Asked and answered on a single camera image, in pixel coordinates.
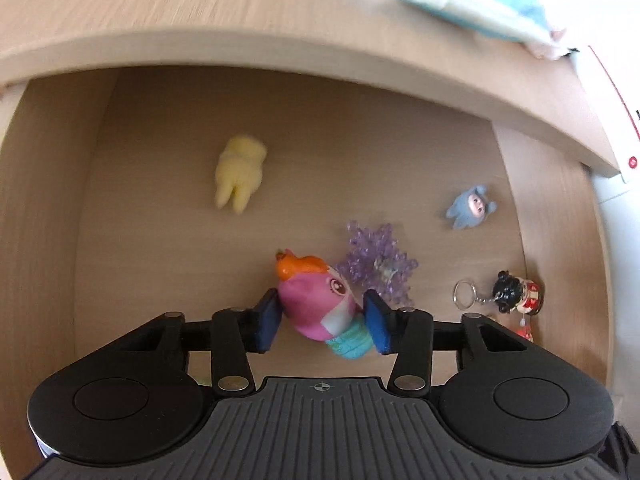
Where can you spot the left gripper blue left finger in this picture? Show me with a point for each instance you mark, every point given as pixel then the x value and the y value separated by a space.
pixel 269 316

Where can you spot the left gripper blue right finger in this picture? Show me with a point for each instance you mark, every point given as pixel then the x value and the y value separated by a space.
pixel 380 321

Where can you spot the pink fish plush toy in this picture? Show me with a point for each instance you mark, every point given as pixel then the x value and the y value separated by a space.
pixel 321 306

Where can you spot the purple crystal bead cluster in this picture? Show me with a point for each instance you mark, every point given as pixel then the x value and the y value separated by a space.
pixel 375 261

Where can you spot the blue hooded doll figure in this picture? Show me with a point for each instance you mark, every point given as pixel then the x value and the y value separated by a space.
pixel 471 208

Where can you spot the yellow plush toy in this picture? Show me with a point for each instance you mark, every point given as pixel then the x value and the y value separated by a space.
pixel 238 173

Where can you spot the black-haired doll keychain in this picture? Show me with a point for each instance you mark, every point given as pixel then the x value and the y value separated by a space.
pixel 510 294

